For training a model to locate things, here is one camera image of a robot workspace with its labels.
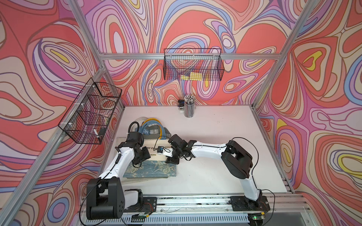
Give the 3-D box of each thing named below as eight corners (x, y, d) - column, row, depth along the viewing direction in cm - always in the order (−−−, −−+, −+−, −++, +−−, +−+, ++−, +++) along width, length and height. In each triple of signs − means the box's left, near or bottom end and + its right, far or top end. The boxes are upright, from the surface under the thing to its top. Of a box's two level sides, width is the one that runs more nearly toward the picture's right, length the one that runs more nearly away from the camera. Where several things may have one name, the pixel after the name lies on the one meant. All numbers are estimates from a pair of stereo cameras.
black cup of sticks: (189, 119, 114) (190, 102, 99) (183, 114, 117) (183, 97, 103) (195, 115, 117) (197, 97, 102) (189, 110, 120) (190, 93, 106)
